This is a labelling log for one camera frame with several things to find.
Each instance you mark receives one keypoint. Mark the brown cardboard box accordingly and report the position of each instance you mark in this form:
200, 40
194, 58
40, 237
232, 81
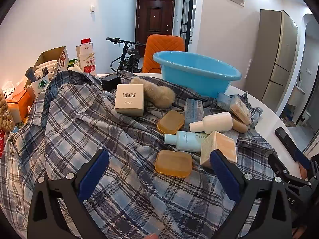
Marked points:
62, 57

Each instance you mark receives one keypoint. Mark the tan brown bottle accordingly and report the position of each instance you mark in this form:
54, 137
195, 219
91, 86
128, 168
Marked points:
240, 127

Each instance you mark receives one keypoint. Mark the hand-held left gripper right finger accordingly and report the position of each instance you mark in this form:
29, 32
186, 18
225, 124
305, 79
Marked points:
224, 176

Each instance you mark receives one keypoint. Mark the beige refrigerator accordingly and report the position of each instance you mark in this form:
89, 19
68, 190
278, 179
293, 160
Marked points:
276, 54

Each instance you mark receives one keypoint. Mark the green and white cup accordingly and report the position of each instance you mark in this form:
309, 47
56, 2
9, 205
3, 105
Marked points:
41, 86

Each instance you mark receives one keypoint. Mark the white light switch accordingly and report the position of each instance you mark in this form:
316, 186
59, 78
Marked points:
92, 9

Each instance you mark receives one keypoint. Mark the red snack packet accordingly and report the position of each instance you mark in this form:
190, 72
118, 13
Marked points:
1, 142

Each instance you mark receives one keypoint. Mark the cream cardboard box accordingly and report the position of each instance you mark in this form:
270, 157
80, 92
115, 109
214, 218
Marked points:
221, 144

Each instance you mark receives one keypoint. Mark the black remote control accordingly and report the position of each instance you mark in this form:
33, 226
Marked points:
284, 139

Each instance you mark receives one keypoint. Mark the light blue patterned bottle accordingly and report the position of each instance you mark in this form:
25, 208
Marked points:
184, 140

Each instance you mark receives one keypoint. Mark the white plastic bottle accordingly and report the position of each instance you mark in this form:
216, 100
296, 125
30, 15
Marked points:
216, 123

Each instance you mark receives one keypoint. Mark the beige furry pouch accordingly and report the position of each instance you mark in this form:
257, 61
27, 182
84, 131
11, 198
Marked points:
157, 93

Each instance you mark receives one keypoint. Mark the milk carton with red cap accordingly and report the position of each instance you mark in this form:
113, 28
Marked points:
86, 59

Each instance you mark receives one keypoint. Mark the blue wipes packet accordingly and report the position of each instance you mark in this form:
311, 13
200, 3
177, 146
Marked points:
194, 109

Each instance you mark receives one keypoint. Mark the bag of peanuts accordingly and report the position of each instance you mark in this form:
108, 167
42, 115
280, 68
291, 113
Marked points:
5, 119

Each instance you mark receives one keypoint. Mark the white barcode box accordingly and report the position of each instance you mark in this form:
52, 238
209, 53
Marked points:
129, 104

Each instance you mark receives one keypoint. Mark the black power adapter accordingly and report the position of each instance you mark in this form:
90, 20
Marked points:
111, 82

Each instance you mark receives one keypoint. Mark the makeup brush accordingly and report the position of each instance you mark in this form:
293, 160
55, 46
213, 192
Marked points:
30, 73

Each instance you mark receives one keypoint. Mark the dark wooden door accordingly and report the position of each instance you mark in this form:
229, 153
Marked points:
154, 15

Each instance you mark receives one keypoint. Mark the black bicycle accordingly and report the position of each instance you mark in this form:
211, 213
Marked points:
128, 57

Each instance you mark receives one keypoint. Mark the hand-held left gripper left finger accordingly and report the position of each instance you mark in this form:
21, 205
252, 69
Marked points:
96, 171

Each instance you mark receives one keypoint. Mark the blue plastic basin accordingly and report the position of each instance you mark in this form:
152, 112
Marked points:
194, 77

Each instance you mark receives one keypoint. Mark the white plastic bag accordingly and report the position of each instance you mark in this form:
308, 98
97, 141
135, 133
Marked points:
74, 67

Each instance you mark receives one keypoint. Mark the black framed glass door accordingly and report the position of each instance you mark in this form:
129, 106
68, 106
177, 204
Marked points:
185, 17

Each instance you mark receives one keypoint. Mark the orange chair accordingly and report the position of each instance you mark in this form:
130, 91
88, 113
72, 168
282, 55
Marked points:
164, 46

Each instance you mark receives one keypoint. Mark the tan snack packet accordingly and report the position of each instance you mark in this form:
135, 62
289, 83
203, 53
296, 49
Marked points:
240, 109

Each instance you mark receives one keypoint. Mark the orange soap box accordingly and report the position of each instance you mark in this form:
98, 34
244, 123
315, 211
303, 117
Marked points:
173, 164
170, 123

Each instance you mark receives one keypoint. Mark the orange tissue box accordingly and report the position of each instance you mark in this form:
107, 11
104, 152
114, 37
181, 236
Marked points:
21, 102

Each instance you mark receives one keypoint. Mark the pile of white sachets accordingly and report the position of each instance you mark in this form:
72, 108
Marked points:
47, 68

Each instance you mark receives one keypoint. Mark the blue plaid shirt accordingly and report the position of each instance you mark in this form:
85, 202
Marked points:
87, 129

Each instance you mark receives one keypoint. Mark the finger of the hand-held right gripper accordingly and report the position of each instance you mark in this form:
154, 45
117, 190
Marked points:
278, 165
302, 158

